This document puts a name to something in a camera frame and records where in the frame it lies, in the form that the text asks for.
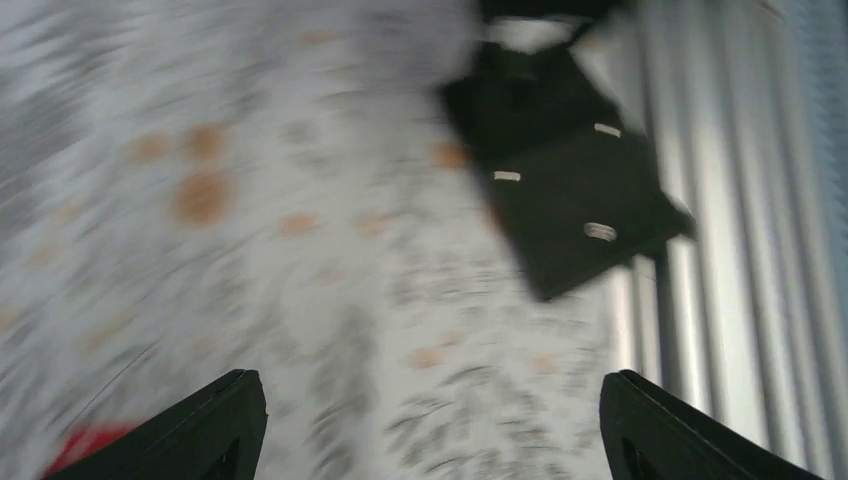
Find aluminium rail frame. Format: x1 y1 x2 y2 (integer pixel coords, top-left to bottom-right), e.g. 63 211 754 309
592 1 847 479

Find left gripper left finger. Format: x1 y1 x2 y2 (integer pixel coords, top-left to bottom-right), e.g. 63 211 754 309
48 369 268 480

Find floral patterned table mat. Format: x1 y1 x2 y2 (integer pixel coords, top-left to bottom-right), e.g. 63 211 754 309
1 1 609 479

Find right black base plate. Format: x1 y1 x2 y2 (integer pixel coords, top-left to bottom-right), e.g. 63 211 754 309
439 42 694 301

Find red VIP card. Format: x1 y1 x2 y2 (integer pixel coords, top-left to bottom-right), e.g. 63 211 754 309
42 423 139 479

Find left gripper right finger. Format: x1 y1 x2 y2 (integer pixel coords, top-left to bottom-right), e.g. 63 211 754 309
599 370 817 480

